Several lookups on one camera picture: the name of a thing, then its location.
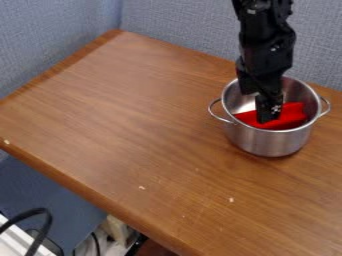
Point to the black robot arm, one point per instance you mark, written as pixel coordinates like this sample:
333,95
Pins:
263,16

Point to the black and white chair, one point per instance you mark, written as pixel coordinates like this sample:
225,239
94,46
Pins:
24,234

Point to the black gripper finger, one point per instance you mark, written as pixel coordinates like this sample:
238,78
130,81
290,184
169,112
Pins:
247,84
269,107

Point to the stainless steel pot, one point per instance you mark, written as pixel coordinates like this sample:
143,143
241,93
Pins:
267,143

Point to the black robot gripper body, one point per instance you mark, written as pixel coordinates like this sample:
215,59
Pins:
266,58

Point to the red rectangular block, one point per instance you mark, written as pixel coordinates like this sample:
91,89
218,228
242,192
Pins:
293,117

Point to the white items under table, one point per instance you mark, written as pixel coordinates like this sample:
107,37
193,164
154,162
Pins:
114,239

